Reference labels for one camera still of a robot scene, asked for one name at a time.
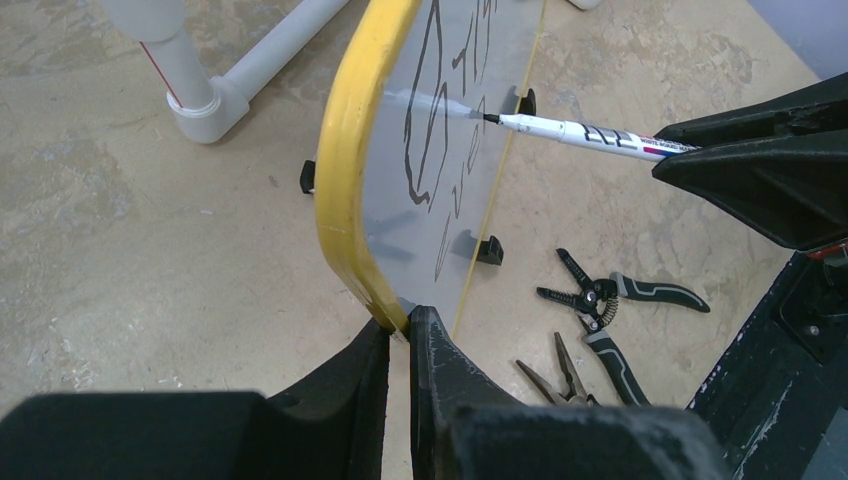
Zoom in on black grey wire stripper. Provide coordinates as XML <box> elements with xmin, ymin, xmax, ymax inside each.
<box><xmin>536</xmin><ymin>248</ymin><xmax>711</xmax><ymax>408</ymax></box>

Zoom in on yellow framed whiteboard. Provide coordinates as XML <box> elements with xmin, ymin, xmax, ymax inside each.
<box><xmin>314</xmin><ymin>1</ymin><xmax>545</xmax><ymax>331</ymax></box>

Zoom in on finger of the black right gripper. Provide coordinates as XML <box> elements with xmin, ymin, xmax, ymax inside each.
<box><xmin>655</xmin><ymin>73</ymin><xmax>847</xmax><ymax>147</ymax></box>

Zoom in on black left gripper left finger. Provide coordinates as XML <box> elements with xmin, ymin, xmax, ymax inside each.
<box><xmin>1</xmin><ymin>321</ymin><xmax>389</xmax><ymax>479</ymax></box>

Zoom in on white PVC pipe frame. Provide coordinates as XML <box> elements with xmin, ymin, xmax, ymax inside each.
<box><xmin>95</xmin><ymin>0</ymin><xmax>604</xmax><ymax>145</ymax></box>

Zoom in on yellow handled needle-nose pliers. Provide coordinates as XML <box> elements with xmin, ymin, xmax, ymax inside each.
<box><xmin>514</xmin><ymin>332</ymin><xmax>600</xmax><ymax>407</ymax></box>

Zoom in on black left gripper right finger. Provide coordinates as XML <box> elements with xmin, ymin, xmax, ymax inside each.
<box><xmin>409</xmin><ymin>306</ymin><xmax>729</xmax><ymax>479</ymax></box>

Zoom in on white whiteboard marker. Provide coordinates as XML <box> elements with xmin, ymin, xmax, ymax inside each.
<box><xmin>483</xmin><ymin>114</ymin><xmax>698</xmax><ymax>163</ymax></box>

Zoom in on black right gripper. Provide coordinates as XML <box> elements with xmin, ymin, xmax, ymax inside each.
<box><xmin>652</xmin><ymin>135</ymin><xmax>847</xmax><ymax>479</ymax></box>

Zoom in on black whiteboard stand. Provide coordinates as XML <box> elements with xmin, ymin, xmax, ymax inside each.
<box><xmin>299</xmin><ymin>87</ymin><xmax>538</xmax><ymax>268</ymax></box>

